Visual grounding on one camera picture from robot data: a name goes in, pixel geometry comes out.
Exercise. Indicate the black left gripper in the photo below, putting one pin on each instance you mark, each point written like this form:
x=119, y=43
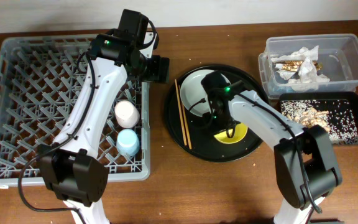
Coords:
x=161, y=73

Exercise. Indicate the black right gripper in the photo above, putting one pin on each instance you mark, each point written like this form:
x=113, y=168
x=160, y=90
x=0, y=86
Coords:
x=212, y=82

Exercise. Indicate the yellow small bowl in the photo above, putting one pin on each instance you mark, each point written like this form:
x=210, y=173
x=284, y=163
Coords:
x=236, y=135

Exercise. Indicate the wooden chopstick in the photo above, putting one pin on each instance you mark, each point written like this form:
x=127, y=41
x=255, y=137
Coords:
x=185, y=125
x=180, y=113

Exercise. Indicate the white round plate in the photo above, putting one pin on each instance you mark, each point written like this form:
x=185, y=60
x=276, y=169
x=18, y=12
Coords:
x=193, y=95

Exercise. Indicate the pink plastic cup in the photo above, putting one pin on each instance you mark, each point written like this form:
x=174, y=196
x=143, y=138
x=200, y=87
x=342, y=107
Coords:
x=126, y=114

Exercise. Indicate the light blue plastic cup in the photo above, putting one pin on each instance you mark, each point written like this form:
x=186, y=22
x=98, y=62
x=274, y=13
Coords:
x=127, y=142

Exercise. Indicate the foil wrapper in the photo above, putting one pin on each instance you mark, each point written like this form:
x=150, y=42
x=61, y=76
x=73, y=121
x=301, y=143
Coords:
x=294, y=65

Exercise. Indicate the white paper napkin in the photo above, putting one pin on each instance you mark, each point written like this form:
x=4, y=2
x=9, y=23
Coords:
x=307, y=77

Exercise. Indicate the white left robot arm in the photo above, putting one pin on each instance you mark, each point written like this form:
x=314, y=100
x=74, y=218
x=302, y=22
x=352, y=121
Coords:
x=69, y=166

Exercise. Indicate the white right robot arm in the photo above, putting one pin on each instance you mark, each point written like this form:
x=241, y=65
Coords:
x=306, y=166

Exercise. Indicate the clear plastic waste bin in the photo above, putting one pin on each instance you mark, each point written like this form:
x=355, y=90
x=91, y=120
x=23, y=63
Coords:
x=337, y=52

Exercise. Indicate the black rectangular waste tray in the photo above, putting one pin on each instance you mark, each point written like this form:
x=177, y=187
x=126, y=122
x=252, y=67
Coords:
x=336, y=112

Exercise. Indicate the grey plastic dishwasher rack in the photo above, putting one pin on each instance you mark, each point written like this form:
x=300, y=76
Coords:
x=40, y=81

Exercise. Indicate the round black serving tray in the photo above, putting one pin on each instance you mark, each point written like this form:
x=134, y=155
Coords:
x=204, y=145

